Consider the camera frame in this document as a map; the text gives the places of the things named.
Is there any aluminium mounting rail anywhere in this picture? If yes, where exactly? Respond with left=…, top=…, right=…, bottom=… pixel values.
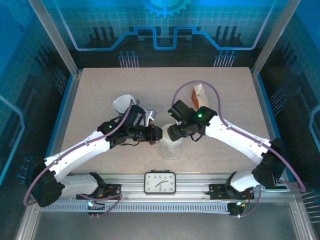
left=61, top=172, right=256, bottom=201

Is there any aluminium frame post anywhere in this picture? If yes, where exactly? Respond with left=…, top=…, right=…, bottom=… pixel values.
left=27, top=0, right=83, bottom=77
left=250, top=0, right=303, bottom=77

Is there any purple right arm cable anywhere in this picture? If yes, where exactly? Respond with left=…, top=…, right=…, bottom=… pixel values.
left=172, top=79, right=307, bottom=193

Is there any grey calculator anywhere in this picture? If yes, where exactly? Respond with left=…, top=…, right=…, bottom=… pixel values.
left=266, top=183, right=292, bottom=193

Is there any grey dripper with brown handle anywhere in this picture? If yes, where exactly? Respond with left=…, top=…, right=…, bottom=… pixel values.
left=117, top=98, right=141, bottom=118

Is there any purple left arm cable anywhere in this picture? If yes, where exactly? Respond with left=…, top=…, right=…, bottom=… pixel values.
left=23, top=104, right=133, bottom=206

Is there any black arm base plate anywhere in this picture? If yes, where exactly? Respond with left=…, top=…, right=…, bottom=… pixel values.
left=208, top=183, right=255, bottom=200
left=76, top=183, right=123, bottom=201

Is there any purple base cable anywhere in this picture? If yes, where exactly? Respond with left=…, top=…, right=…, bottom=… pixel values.
left=79, top=192, right=124, bottom=219
left=234, top=184, right=263, bottom=219

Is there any white orange coffee filter pack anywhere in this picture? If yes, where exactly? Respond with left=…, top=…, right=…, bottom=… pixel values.
left=191, top=84, right=210, bottom=111

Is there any grey slotted cable duct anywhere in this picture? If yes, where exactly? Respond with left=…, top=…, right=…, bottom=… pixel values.
left=39, top=202, right=231, bottom=214

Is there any white paper coffee filter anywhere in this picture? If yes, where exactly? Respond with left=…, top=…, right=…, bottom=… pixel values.
left=112, top=94, right=136, bottom=115
left=159, top=124, right=183, bottom=147

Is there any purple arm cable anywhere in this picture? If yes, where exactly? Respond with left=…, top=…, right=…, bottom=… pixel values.
left=23, top=104, right=133, bottom=206
left=172, top=79, right=307, bottom=193

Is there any white analog clock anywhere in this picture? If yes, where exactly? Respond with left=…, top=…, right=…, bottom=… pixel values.
left=144, top=170, right=177, bottom=195

